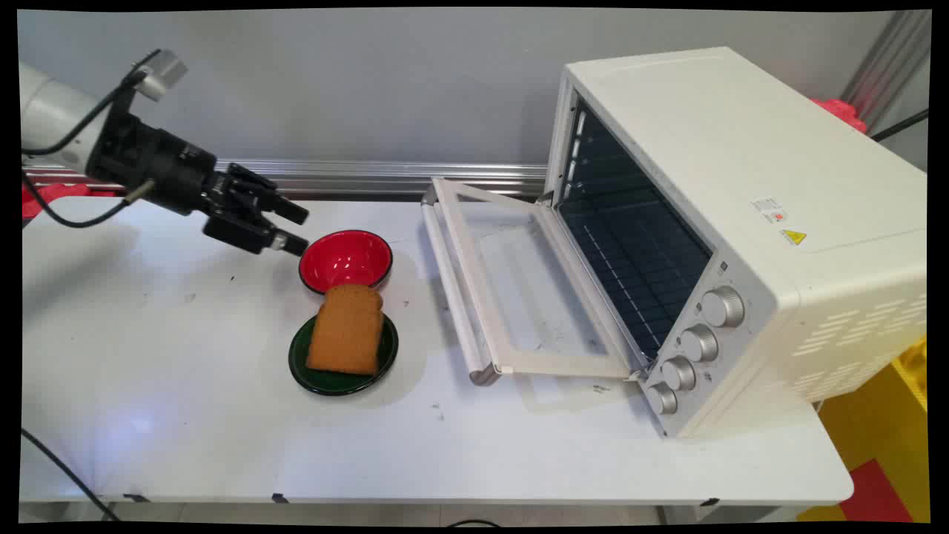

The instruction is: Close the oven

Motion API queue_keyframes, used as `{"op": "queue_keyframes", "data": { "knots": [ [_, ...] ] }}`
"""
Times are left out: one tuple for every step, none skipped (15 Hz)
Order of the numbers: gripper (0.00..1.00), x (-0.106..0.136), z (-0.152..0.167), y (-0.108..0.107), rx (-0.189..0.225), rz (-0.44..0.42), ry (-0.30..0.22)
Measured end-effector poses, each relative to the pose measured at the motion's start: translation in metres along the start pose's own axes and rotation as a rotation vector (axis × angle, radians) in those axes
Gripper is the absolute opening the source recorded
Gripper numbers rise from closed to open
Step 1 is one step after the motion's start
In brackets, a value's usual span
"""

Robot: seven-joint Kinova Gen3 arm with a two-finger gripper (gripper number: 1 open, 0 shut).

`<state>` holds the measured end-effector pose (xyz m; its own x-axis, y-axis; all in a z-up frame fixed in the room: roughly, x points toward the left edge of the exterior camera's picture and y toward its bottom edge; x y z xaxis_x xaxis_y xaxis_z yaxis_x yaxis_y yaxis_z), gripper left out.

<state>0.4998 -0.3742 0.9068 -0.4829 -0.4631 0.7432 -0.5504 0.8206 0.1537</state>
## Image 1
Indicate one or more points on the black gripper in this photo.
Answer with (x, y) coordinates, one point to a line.
(154, 165)

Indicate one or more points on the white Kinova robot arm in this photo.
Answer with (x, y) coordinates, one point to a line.
(46, 119)

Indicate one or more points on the red bowl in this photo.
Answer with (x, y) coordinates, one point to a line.
(345, 259)

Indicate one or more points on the brown toast slice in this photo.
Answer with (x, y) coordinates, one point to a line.
(347, 329)

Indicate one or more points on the dark green plate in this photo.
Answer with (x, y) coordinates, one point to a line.
(342, 380)

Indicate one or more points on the glass oven door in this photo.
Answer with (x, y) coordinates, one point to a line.
(519, 289)

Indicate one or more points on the silver oven knob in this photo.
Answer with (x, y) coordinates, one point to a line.
(723, 307)
(699, 343)
(662, 398)
(678, 373)

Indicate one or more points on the white toaster oven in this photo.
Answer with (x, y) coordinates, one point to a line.
(771, 222)

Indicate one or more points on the red object behind oven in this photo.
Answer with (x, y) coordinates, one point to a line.
(841, 113)

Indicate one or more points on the aluminium rail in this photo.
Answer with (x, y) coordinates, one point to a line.
(385, 176)

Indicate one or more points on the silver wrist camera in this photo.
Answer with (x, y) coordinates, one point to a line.
(159, 73)

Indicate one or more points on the aluminium frame post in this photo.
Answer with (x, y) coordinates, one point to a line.
(890, 63)

